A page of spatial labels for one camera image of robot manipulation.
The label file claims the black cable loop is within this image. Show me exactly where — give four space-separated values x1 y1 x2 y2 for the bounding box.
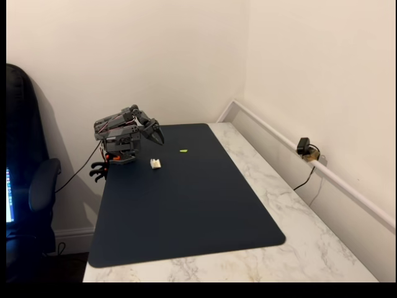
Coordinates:
43 242 66 257

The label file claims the dark blue desk mat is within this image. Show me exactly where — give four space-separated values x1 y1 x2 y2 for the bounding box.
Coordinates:
87 123 287 268

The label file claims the lit laptop screen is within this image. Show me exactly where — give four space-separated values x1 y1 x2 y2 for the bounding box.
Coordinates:
6 167 16 224

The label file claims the white desk back rail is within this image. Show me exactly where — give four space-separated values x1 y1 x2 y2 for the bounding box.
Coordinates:
216 99 396 232

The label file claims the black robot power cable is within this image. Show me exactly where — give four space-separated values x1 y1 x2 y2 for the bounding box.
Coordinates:
55 141 103 194

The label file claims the black webcam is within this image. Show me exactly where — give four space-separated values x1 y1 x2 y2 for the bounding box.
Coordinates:
297 137 311 155

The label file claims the white skirting board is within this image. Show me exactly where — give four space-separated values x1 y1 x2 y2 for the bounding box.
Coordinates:
54 227 96 254

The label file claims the black webcam cable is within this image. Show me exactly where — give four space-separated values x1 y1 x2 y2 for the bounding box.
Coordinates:
293 144 321 191

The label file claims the black office chair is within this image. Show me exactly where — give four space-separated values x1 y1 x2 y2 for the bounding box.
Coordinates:
6 63 62 283

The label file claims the black table clamp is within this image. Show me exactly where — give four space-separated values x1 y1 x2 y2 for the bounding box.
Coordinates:
89 169 108 184
91 154 110 172

